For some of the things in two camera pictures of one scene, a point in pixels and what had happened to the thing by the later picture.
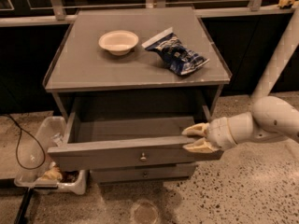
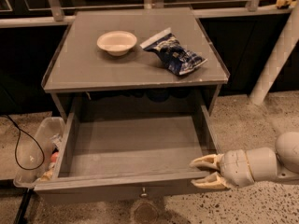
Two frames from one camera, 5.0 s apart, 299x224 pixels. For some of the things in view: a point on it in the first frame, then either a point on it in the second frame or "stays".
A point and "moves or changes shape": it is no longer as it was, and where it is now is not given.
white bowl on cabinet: x=119 y=42 stays
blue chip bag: x=179 y=59 stays
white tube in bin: x=57 y=139 stays
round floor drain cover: x=145 y=212 stays
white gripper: x=218 y=133 → x=237 y=168
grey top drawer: x=97 y=143 moves or changes shape
